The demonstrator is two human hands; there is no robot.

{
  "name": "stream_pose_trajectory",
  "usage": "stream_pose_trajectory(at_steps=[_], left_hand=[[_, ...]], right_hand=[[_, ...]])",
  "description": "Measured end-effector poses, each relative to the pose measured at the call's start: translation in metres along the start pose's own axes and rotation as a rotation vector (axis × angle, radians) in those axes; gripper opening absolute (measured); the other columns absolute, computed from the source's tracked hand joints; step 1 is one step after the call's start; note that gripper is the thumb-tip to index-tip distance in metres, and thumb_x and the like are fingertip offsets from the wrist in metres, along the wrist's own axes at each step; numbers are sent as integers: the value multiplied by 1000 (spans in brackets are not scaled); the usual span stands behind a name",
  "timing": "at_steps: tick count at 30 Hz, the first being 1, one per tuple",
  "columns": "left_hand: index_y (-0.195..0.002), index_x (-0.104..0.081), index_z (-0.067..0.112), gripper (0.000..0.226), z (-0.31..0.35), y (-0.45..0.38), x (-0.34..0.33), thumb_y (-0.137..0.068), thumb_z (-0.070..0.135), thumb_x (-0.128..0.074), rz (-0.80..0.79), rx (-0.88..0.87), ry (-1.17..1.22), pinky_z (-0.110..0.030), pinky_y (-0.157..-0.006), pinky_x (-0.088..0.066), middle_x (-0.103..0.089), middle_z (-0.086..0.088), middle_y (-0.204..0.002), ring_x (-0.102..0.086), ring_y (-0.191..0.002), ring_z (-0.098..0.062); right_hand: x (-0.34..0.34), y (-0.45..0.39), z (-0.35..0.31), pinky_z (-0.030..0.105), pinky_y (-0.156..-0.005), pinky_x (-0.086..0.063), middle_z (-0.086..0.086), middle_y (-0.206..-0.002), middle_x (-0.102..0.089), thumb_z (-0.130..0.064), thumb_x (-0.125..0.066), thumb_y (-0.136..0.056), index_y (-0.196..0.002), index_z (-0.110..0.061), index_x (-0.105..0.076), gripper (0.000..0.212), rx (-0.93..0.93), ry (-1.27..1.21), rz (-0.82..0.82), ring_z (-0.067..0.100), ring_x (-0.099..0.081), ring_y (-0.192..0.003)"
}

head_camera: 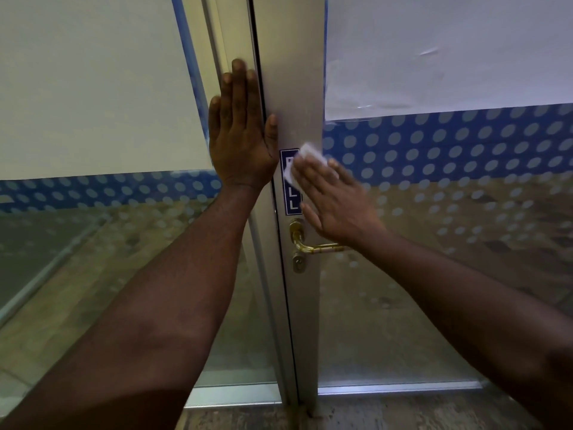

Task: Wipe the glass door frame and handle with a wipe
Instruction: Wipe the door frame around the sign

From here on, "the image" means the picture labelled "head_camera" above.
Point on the person's right hand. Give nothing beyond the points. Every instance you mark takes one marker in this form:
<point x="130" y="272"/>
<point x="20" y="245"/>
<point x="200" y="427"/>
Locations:
<point x="344" y="210"/>

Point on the person's left hand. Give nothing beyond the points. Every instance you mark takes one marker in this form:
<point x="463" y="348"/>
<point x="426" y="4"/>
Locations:
<point x="241" y="143"/>

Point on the white wet wipe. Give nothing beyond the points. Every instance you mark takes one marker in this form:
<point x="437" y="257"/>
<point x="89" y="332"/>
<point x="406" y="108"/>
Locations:
<point x="309" y="151"/>

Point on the glass door with metal frame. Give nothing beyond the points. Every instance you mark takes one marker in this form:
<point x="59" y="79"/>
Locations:
<point x="291" y="62"/>

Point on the person's right forearm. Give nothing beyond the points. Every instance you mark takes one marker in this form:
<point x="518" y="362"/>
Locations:
<point x="470" y="309"/>

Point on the blue PULL sign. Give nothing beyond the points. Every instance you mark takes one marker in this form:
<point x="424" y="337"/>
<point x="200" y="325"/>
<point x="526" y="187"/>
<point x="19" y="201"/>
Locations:
<point x="291" y="205"/>

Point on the brass keyhole cylinder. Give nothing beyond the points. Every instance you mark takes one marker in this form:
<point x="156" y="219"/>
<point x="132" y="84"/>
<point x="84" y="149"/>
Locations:
<point x="299" y="262"/>

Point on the white paper sheet on partition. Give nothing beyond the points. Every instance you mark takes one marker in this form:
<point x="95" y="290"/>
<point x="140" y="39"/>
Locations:
<point x="89" y="85"/>

